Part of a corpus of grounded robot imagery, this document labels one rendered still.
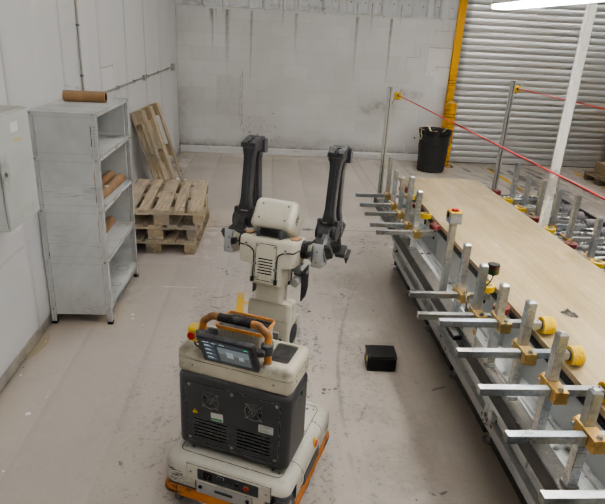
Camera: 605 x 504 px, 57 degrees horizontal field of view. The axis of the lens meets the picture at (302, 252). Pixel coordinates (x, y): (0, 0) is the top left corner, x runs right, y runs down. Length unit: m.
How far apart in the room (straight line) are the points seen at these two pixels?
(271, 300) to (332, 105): 7.83
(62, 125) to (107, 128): 0.90
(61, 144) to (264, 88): 6.50
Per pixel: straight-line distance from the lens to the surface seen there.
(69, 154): 4.05
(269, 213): 2.54
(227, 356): 2.35
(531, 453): 2.39
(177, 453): 2.78
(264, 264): 2.53
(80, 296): 4.39
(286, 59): 10.12
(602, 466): 2.46
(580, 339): 2.80
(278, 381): 2.36
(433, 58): 10.51
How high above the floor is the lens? 2.11
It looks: 22 degrees down
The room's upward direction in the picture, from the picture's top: 3 degrees clockwise
